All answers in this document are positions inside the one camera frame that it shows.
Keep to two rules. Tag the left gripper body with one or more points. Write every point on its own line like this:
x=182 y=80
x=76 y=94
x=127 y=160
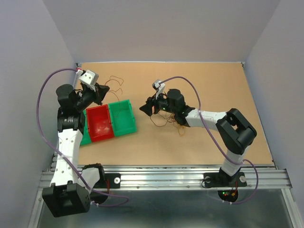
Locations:
x=86 y=98

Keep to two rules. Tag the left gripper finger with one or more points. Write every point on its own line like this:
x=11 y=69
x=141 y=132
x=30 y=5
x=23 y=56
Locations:
x=98 y=99
x=102 y=90

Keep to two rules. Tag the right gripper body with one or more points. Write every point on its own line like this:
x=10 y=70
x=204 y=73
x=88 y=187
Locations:
x=160 y=103

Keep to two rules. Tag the green bin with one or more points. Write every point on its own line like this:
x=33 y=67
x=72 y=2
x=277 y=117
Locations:
x=86 y=137
x=122 y=118

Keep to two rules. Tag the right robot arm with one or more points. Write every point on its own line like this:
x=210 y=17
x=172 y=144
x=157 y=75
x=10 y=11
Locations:
x=235 y=130

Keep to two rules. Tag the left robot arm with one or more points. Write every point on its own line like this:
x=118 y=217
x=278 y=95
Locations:
x=69 y=191

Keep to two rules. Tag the red bin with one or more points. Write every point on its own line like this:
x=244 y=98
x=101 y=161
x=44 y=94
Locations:
x=99 y=123

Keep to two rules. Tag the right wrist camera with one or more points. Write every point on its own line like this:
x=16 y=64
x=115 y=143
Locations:
x=159 y=87

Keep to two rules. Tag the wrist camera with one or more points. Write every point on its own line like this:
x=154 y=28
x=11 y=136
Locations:
x=159 y=87
x=88 y=78

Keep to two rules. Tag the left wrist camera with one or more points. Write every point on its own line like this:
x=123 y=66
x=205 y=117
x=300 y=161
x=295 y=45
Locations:
x=88 y=78

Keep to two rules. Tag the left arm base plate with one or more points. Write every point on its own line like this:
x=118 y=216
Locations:
x=103 y=181

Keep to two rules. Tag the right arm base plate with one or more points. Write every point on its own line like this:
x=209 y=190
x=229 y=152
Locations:
x=221 y=180

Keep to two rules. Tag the aluminium rail frame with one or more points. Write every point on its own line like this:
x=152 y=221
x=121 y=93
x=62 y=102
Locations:
x=161 y=154

